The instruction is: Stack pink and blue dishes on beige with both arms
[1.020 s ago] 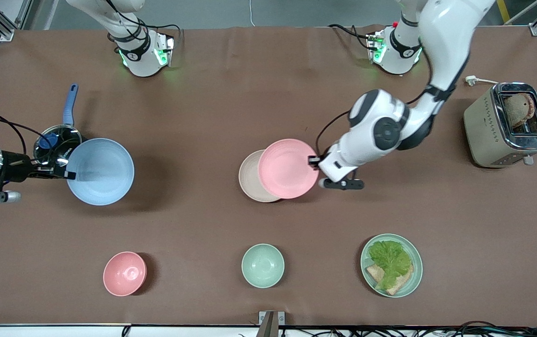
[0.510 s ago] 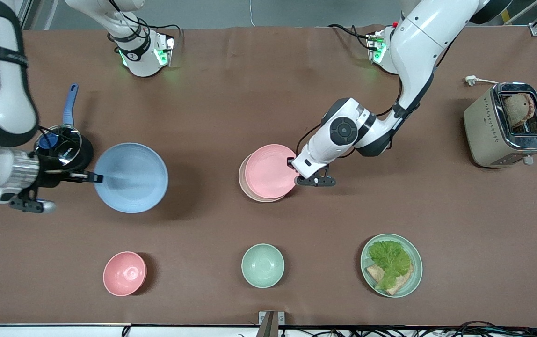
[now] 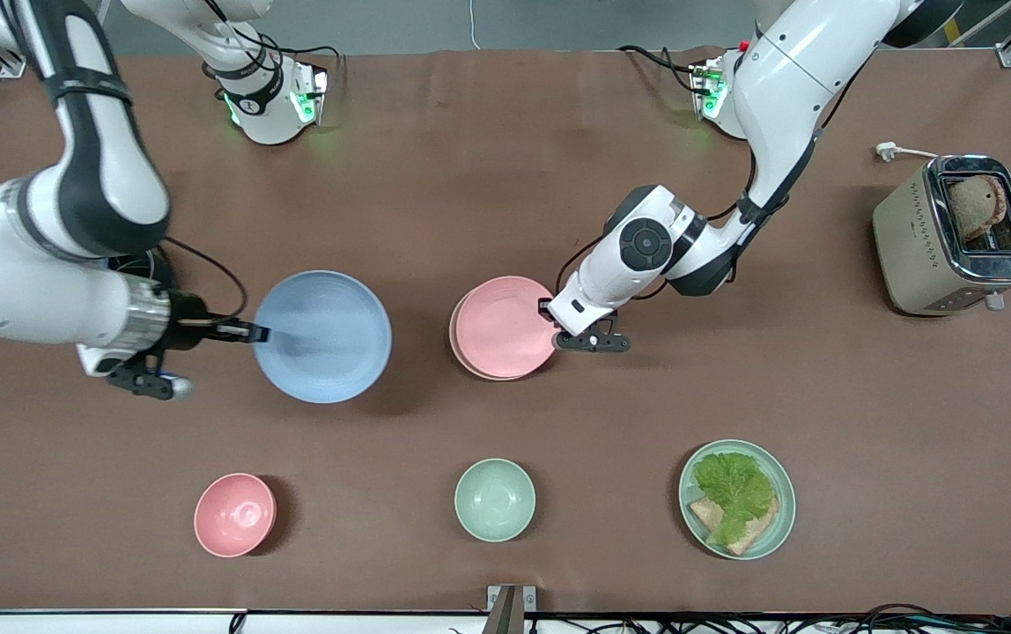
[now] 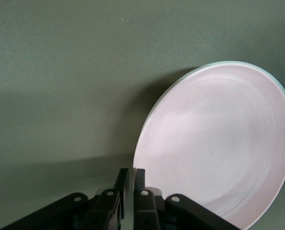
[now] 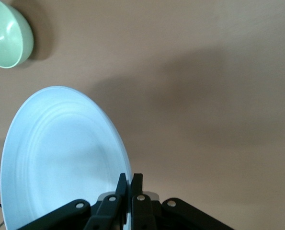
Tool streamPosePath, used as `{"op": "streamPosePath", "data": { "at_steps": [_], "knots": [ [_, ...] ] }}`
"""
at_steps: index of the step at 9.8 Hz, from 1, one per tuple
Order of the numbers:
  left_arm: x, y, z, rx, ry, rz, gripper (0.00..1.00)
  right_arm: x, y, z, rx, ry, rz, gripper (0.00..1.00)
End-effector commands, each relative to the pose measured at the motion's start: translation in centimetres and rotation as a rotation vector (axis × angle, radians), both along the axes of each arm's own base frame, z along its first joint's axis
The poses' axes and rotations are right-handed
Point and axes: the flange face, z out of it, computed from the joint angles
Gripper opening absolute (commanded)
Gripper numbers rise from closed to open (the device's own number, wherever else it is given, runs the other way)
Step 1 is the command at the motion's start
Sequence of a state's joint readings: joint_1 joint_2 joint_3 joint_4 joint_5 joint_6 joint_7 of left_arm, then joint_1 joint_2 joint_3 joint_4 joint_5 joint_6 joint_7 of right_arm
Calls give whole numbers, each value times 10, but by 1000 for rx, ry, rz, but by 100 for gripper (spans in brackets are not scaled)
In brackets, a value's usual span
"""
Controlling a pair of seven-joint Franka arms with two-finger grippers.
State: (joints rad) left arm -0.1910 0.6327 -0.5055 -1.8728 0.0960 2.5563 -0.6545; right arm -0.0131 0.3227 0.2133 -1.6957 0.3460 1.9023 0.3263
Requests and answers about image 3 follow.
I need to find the black left base cable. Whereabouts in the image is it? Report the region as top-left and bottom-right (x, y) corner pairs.
(618, 44), (705, 93)

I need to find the brown table cover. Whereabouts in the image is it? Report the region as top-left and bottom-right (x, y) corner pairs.
(0, 48), (1011, 615)

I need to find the base connector box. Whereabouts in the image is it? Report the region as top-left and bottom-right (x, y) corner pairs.
(291, 63), (330, 126)
(690, 57), (735, 120)

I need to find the brown bread slice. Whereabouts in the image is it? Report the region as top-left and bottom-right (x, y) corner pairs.
(724, 498), (780, 557)
(689, 496), (725, 534)

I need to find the green plate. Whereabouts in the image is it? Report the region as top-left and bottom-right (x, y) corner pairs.
(679, 439), (797, 561)

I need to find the pink plate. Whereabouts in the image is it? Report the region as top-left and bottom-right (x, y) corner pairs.
(454, 276), (559, 380)

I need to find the black saucepan blue handle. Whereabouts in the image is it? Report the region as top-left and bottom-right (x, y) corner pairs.
(109, 252), (177, 293)

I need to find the black right base cable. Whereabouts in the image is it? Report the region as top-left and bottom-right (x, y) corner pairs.
(206, 0), (348, 89)

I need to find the beige plate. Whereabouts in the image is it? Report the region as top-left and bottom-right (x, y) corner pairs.
(449, 295), (550, 382)

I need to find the white power plug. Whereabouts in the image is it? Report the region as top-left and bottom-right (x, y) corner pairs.
(875, 142), (940, 163)

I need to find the black base cable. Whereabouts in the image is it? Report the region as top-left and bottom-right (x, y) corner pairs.
(206, 0), (348, 89)
(618, 44), (705, 93)

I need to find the beige chrome toaster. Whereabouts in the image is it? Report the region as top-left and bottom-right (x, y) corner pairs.
(873, 156), (1011, 317)

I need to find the green lettuce leaf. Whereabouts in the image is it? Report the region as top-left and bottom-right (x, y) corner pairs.
(693, 452), (776, 547)

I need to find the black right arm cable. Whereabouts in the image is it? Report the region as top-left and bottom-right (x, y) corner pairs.
(162, 236), (248, 320)

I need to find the grey metal bracket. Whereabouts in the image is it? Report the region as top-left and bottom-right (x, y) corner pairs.
(483, 585), (537, 634)

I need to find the left base connector box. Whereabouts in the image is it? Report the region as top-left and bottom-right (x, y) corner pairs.
(690, 57), (735, 120)

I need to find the brown toast slice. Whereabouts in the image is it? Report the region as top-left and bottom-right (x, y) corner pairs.
(948, 175), (1008, 241)

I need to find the pink bowl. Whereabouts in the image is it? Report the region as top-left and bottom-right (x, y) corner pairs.
(194, 473), (277, 558)

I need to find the black looped cable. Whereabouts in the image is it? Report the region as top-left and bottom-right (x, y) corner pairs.
(860, 603), (942, 634)

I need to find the blue plate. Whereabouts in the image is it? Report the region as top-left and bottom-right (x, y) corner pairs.
(253, 270), (393, 404)

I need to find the right base connector box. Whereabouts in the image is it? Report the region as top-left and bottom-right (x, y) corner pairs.
(291, 63), (330, 126)

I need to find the green bowl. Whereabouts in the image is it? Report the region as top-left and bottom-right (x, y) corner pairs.
(454, 458), (536, 542)

